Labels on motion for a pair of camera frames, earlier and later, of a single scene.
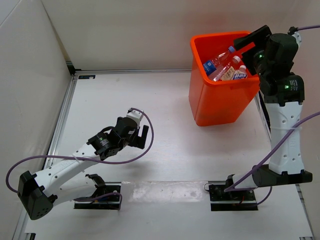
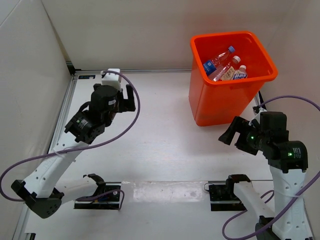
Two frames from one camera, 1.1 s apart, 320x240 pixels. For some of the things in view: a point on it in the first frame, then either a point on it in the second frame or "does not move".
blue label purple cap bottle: x=210 y=66 does not move
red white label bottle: x=240 y=74 does not move
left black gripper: x=139 y=141 to x=128 y=104
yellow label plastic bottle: x=228 y=72 does not move
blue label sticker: x=86 y=77 does not move
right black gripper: x=255 y=37 to x=238 y=124
